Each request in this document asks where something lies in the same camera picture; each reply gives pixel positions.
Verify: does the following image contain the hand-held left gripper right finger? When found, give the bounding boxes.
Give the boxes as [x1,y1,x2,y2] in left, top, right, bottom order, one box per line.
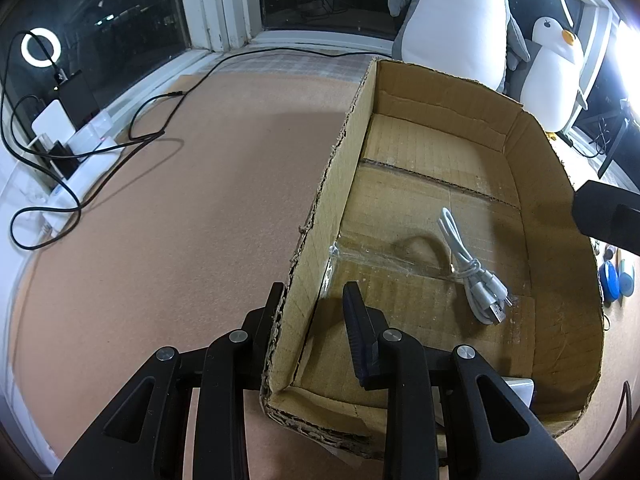
[344,281,581,480]

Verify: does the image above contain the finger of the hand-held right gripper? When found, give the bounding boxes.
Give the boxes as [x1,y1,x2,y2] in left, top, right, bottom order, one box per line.
[571,180,640,252]

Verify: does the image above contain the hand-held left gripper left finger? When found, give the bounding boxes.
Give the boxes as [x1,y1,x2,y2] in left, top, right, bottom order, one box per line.
[52,282,286,480]

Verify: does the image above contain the blue round tape measure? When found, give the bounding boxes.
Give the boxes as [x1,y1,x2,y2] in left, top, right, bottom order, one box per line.
[599,260,622,305]

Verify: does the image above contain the white usb cable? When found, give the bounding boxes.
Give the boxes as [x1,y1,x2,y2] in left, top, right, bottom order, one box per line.
[437,207,513,326]

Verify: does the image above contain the brown cardboard box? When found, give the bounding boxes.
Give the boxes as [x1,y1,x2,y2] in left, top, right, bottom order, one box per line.
[260,57,606,461]

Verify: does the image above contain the white charger adapter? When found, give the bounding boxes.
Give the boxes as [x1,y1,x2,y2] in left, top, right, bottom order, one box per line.
[504,377,536,407]

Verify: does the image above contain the small penguin plush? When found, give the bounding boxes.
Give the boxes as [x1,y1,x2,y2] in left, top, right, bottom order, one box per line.
[520,16,591,136]

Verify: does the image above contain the white power strip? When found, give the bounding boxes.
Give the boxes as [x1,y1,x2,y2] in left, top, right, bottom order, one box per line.
[42,110,123,226]

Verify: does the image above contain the large penguin plush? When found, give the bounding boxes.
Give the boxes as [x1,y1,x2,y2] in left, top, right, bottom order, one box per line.
[387,0,531,93]

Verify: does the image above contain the black plug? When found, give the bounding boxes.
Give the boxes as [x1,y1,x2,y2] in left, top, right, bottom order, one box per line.
[47,142,83,178]

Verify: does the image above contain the checked floor mat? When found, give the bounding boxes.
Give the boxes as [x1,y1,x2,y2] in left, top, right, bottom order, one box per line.
[220,52,606,191]

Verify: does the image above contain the white power adapter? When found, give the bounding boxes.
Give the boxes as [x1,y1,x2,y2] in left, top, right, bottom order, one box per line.
[31,100,76,143]

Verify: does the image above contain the black power adapter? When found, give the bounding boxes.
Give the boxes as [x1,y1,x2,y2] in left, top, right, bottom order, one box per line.
[52,72,101,126]

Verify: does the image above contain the looped black cable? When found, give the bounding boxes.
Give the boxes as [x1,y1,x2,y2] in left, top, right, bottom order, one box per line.
[0,30,83,251]

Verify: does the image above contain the long black cable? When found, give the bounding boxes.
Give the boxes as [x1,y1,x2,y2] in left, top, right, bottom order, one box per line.
[80,50,396,211]

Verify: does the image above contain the white window frame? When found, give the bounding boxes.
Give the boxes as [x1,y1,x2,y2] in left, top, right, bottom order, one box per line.
[95,0,626,146]

